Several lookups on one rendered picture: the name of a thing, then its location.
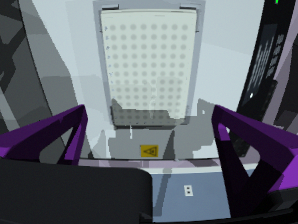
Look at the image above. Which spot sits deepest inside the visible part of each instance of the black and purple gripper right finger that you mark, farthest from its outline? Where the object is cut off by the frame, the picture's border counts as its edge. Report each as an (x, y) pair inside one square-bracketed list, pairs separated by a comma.
[(276, 170)]

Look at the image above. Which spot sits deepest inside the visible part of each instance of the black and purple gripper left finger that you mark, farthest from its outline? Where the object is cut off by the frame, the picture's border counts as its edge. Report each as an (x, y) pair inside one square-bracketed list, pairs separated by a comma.
[(26, 143)]

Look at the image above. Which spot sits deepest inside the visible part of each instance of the white multi-well plate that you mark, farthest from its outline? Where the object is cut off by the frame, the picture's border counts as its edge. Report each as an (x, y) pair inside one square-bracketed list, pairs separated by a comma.
[(149, 57)]

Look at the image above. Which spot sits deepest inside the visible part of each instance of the black flat base plate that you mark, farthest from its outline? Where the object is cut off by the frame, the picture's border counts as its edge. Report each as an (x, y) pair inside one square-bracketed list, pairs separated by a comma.
[(241, 147)]

